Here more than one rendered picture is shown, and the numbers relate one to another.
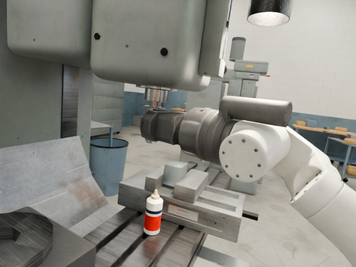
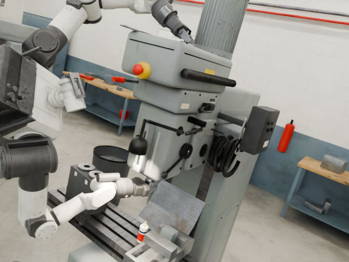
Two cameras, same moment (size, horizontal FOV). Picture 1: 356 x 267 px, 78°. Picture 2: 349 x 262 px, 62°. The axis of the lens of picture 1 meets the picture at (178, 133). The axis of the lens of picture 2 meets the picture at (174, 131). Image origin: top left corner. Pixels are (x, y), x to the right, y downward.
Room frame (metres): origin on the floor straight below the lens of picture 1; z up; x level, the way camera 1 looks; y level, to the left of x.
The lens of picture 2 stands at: (0.72, -1.17, 1.83)
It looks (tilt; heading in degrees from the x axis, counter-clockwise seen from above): 13 degrees down; 100
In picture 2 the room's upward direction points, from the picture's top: 15 degrees clockwise
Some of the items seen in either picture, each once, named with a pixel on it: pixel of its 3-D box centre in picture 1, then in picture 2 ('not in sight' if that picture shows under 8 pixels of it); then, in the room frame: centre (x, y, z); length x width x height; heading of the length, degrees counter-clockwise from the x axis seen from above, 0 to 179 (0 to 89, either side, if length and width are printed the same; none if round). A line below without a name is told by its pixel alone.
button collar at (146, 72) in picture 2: not in sight; (143, 70); (0.38, -0.16, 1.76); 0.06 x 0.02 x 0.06; 159
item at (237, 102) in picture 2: not in sight; (218, 102); (0.65, 0.52, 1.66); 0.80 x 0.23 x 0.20; 69
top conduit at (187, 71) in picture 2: not in sight; (212, 79); (0.62, 0.03, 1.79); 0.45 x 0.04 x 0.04; 69
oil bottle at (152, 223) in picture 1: (153, 210); (143, 231); (0.50, 0.04, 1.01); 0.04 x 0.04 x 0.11
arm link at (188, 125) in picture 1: (186, 131); (131, 187); (0.41, -0.01, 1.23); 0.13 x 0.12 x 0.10; 140
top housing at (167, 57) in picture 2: not in sight; (182, 65); (0.47, 0.07, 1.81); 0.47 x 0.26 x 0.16; 69
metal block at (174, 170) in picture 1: (175, 173); (168, 235); (0.63, -0.01, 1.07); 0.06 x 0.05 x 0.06; 160
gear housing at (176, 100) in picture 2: not in sight; (177, 95); (0.48, 0.09, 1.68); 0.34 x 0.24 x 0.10; 69
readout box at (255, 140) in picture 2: not in sight; (260, 129); (0.89, 0.21, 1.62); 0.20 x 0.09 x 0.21; 69
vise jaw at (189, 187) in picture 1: (192, 184); (160, 244); (0.61, -0.06, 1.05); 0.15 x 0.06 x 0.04; 160
